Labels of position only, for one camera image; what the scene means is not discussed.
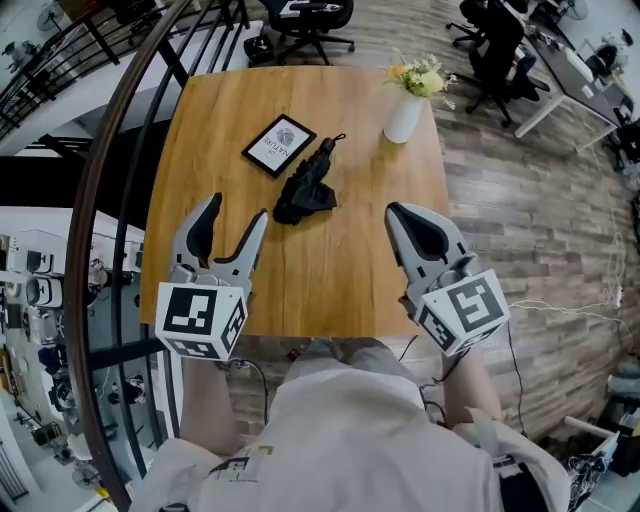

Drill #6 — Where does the person's right forearm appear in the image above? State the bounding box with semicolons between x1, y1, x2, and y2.
441;343;504;427

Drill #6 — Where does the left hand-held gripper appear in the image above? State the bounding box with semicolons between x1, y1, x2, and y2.
154;192;270;362

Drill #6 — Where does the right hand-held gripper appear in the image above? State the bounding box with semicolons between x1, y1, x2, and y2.
384;201;512;358

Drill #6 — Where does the person's white shirt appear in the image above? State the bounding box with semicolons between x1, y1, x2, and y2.
143;337;572;512

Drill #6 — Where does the black framed picture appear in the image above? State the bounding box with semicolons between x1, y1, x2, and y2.
241;113;319;180

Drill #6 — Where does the white vase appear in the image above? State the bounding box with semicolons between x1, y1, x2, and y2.
382;91;427;146

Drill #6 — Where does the black umbrella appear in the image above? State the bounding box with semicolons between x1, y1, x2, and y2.
271;132;348;227

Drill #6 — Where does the person's left forearm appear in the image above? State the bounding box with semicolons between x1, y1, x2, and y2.
178;349;242;457

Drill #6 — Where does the black office chair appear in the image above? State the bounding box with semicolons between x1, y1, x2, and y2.
451;0;552;129
258;0;358;67

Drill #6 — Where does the white office desk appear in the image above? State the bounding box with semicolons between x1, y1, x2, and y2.
513;27;622;152

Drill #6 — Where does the yellow and white flower bunch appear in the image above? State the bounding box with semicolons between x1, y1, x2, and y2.
383;51;458;110

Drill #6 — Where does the black bag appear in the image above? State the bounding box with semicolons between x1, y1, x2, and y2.
242;33;277;68

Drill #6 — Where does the brown curved handrail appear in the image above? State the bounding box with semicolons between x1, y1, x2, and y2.
64;0;197;512

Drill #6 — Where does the black cable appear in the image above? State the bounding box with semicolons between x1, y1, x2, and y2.
218;357;272;427
505;319;527;437

